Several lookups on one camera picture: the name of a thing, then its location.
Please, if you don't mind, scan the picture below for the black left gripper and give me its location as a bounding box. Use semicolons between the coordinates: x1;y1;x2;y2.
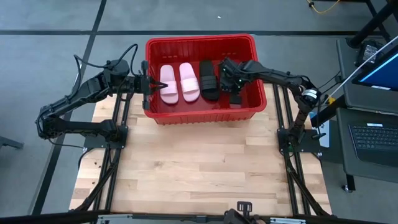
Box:
132;59;170;111

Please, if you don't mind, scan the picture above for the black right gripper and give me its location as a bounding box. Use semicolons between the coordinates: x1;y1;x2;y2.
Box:
218;57;249;106

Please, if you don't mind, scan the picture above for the pale pink slide sandal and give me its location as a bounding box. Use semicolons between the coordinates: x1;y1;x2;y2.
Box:
159;64;180;105
178;62;201;103

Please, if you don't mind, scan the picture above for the black slide sandal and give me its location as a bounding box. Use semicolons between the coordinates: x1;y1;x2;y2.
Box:
198;60;220;101

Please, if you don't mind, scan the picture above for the red plastic bin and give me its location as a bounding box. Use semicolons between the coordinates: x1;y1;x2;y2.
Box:
143;33;268;125

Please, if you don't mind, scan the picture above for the black power adapter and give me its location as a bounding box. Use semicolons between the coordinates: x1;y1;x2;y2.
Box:
355;39;386;68

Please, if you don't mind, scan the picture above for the black bracketed device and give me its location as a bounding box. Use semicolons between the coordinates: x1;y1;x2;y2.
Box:
223;201;259;224

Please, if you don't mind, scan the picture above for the black stand pole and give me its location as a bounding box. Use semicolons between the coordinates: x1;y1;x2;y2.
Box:
346;0;398;49

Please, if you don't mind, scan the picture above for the computer monitor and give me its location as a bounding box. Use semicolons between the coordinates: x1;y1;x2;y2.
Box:
351;45;398;93

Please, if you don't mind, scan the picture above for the black laptop keyboard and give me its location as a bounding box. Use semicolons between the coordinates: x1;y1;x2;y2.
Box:
348;123;398;168

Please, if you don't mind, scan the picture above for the grey floor object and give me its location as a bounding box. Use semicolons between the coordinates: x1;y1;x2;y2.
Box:
0;136;25;150

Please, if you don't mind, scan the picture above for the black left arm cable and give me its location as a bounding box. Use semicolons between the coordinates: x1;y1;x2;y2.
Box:
72;43;140;94

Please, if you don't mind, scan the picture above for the black power cable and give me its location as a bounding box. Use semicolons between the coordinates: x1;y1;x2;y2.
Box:
317;70;343;108

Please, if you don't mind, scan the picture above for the yellow cable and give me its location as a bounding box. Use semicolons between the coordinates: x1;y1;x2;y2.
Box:
307;0;341;15

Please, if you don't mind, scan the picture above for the white cable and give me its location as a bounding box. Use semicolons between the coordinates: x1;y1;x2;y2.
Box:
330;34;398;98

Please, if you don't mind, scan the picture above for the silver metal bracket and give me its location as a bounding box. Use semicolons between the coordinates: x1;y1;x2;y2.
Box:
96;213;134;224
269;217;307;224

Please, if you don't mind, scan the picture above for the black table edge rail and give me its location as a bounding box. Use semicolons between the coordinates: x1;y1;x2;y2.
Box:
0;210;398;224

